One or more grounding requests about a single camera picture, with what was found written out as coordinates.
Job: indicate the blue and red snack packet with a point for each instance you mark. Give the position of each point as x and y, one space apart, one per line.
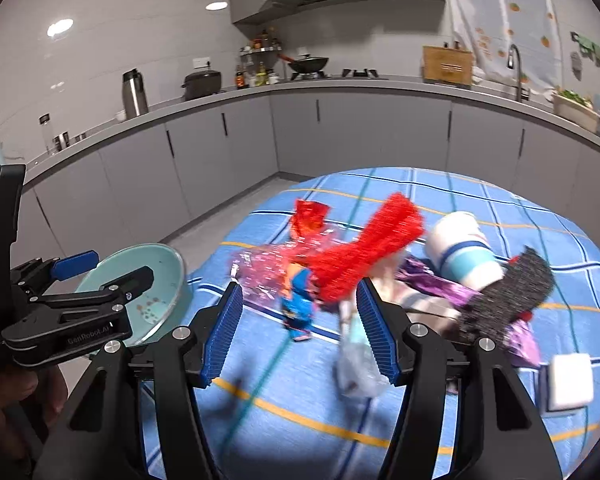
297 302

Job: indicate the clear plastic bag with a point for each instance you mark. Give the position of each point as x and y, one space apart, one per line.
357 365

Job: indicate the person's left hand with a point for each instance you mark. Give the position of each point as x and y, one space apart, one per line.
55 392

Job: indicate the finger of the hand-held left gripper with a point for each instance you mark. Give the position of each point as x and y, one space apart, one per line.
130 285
75 263

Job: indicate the beige basin with vegetables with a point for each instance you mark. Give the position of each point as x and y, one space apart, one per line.
575 112

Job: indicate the white sponge block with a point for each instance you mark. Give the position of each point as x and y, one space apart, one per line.
570 380

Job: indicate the pink transparent wrapper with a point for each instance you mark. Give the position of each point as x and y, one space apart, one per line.
265 270

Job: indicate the wooden cutting board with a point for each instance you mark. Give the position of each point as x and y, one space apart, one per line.
447 65

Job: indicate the black wok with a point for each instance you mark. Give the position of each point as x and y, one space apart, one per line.
307 64

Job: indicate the purple foil wrapper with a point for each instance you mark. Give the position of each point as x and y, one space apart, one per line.
522 347

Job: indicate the white printed curtain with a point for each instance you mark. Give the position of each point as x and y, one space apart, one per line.
500 20

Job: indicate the blue checked tablecloth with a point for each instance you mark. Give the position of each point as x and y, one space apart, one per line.
530 220

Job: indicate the kitchen faucet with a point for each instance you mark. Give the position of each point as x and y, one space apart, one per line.
520 80

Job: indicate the striped cloth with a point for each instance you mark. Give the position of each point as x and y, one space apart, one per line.
425 310

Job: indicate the gas stove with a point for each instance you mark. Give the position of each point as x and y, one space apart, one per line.
350 74

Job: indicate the black rice cooker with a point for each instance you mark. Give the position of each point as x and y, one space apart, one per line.
202 85

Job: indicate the white wall outlet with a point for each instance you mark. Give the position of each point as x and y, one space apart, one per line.
201 63

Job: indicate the spice rack with bottles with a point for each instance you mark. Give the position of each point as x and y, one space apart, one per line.
262 50

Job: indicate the red plastic bag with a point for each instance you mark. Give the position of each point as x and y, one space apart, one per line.
310 220

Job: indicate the white and blue paper cup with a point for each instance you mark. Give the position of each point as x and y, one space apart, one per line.
460 250

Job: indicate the grey kitchen counter cabinets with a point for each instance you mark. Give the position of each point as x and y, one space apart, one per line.
380 130

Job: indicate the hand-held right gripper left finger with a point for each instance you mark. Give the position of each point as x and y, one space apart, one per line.
222 335

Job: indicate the dark sauce bottle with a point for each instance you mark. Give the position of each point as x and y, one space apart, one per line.
240 80

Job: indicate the hanging cloths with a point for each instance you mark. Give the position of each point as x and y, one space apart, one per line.
592 50

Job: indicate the steel thermos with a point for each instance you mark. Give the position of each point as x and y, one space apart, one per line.
135 95

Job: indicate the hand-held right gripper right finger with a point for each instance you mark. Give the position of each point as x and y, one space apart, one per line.
377 335

